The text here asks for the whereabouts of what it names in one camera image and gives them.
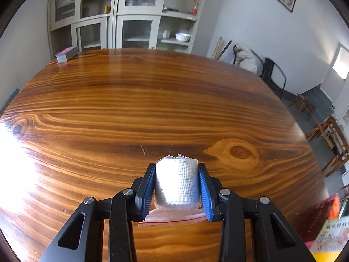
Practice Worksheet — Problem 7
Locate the red tin box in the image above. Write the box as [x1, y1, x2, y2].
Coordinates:
[296, 193, 341, 249]

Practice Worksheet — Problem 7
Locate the black metal chair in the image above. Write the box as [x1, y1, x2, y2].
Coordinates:
[261, 57, 287, 99]

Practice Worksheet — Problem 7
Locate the wooden stool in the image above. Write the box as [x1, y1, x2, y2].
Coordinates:
[288, 93, 317, 121]

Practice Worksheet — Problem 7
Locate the chair with grey coat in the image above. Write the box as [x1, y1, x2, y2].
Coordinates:
[229, 44, 264, 76]

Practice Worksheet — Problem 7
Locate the yellow green carton box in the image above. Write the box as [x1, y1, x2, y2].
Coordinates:
[310, 216, 349, 262]

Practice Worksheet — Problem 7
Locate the wooden chair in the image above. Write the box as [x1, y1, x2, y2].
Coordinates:
[306, 115, 348, 177]

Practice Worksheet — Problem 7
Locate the purple card deck box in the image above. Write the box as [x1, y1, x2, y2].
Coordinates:
[56, 46, 78, 63]

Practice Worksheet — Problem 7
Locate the bagged gauze roll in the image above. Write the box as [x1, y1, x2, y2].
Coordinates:
[139, 154, 207, 226]

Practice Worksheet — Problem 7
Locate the grey display cabinet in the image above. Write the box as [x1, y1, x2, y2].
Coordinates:
[47, 0, 205, 55]

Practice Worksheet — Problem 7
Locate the white bowl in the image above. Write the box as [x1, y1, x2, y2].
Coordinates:
[175, 33, 191, 42]

